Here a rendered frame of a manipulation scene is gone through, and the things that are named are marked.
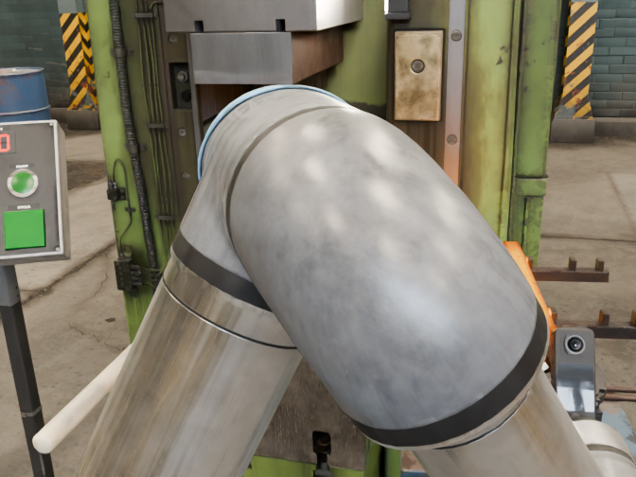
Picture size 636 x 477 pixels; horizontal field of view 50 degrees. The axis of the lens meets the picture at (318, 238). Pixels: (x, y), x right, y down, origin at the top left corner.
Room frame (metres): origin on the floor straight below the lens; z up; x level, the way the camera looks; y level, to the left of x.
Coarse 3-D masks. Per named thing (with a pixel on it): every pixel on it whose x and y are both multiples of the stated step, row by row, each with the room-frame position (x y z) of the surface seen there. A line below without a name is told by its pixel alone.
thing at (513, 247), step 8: (512, 248) 1.18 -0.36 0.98; (520, 248) 1.18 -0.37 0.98; (520, 256) 1.14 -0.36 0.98; (520, 264) 1.10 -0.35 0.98; (528, 272) 1.07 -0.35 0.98; (528, 280) 1.03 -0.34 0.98; (536, 288) 1.00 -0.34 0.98; (536, 296) 0.97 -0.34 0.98; (544, 304) 0.94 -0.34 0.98; (544, 312) 0.91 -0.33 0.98; (552, 320) 0.89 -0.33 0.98; (552, 328) 0.85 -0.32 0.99
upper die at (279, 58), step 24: (192, 48) 1.35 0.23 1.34; (216, 48) 1.34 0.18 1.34; (240, 48) 1.33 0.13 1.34; (264, 48) 1.32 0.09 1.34; (288, 48) 1.30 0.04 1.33; (312, 48) 1.44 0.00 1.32; (336, 48) 1.64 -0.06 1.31; (216, 72) 1.34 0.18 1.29; (240, 72) 1.33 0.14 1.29; (264, 72) 1.32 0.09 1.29; (288, 72) 1.30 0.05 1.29; (312, 72) 1.44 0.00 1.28
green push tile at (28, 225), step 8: (8, 216) 1.29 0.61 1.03; (16, 216) 1.29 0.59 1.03; (24, 216) 1.29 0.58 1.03; (32, 216) 1.30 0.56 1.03; (40, 216) 1.30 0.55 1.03; (8, 224) 1.28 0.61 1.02; (16, 224) 1.28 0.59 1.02; (24, 224) 1.29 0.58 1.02; (32, 224) 1.29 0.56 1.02; (40, 224) 1.29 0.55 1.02; (8, 232) 1.27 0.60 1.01; (16, 232) 1.28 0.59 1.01; (24, 232) 1.28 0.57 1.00; (32, 232) 1.28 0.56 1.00; (40, 232) 1.28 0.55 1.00; (8, 240) 1.27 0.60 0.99; (16, 240) 1.27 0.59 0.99; (24, 240) 1.27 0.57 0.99; (32, 240) 1.27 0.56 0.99; (40, 240) 1.27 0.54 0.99; (8, 248) 1.26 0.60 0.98; (16, 248) 1.26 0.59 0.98; (24, 248) 1.27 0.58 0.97
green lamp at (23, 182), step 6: (18, 174) 1.34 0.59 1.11; (24, 174) 1.34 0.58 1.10; (12, 180) 1.33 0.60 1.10; (18, 180) 1.33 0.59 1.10; (24, 180) 1.33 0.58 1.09; (30, 180) 1.34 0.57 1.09; (12, 186) 1.33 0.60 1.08; (18, 186) 1.33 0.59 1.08; (24, 186) 1.33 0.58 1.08; (30, 186) 1.33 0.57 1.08; (18, 192) 1.32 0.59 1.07; (24, 192) 1.32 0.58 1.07
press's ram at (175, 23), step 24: (168, 0) 1.36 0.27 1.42; (192, 0) 1.35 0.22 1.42; (216, 0) 1.34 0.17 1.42; (240, 0) 1.33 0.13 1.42; (264, 0) 1.31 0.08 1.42; (288, 0) 1.30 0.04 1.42; (312, 0) 1.29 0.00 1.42; (336, 0) 1.43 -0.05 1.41; (360, 0) 1.66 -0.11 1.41; (168, 24) 1.37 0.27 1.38; (192, 24) 1.35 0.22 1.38; (216, 24) 1.34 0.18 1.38; (240, 24) 1.33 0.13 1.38; (264, 24) 1.32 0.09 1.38; (288, 24) 1.30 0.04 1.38; (312, 24) 1.29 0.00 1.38; (336, 24) 1.43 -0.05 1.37
